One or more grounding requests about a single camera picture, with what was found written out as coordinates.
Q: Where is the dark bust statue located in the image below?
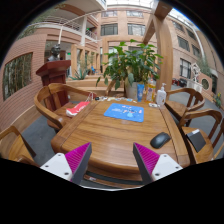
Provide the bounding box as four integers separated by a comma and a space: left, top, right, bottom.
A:
48, 44, 61, 62

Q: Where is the wooden armchair right near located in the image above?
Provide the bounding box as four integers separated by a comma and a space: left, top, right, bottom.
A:
178, 109, 224, 164

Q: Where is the black computer mouse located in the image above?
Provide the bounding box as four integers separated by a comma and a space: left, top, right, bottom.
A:
150, 132, 171, 149

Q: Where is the red and white package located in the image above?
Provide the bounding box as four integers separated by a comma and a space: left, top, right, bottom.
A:
66, 101, 89, 117

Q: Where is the white plant pot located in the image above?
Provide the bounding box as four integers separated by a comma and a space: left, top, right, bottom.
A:
125, 82, 137, 100

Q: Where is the wooden armchair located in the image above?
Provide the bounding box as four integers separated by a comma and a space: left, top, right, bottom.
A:
34, 83, 96, 131
178, 109, 224, 164
165, 88, 205, 121

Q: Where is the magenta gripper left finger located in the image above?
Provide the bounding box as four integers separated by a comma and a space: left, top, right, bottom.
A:
41, 143, 92, 185

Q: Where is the wooden chair near left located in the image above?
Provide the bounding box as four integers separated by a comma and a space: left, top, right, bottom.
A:
0, 126, 38, 167

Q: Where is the wooden armchair right far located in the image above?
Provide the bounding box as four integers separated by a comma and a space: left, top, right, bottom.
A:
165, 88, 205, 121

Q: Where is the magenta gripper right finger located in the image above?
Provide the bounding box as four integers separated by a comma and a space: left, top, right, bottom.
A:
133, 143, 182, 185

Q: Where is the wooden armchair left far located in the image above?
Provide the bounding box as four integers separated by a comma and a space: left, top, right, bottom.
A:
34, 83, 96, 131

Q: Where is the dark red pedestal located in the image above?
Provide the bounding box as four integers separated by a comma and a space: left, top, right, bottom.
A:
36, 60, 71, 111

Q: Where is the green potted plant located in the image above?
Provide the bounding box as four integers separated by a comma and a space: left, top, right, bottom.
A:
103, 42, 163, 89

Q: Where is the white pump bottle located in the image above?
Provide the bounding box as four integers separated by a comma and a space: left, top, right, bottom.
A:
156, 83, 166, 105

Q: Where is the wooden pillar frame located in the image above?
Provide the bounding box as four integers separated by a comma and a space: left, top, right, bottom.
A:
143, 0, 173, 90

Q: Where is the yellow drink bottle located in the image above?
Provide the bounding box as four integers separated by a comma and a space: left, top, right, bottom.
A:
146, 80, 155, 102

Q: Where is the blue mouse pad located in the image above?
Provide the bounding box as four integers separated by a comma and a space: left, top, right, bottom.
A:
104, 103, 144, 122

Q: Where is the black notebook on chair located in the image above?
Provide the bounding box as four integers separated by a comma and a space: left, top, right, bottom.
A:
187, 129, 206, 152

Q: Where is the wooden table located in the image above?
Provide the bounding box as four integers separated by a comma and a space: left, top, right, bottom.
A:
51, 101, 190, 181

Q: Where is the blue can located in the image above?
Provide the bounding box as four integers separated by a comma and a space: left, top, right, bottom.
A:
137, 84, 144, 102

